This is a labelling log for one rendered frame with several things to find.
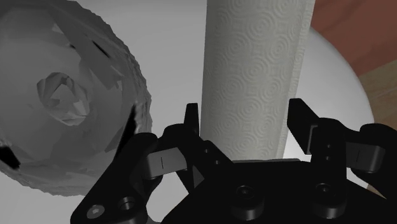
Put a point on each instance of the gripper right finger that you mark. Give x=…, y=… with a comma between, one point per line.
x=327, y=139

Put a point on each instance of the white paper towel roll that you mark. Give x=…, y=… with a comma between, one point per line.
x=248, y=77

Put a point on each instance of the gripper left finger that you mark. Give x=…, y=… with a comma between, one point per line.
x=130, y=173

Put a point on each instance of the grey toilet paper roll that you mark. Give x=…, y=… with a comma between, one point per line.
x=28, y=102

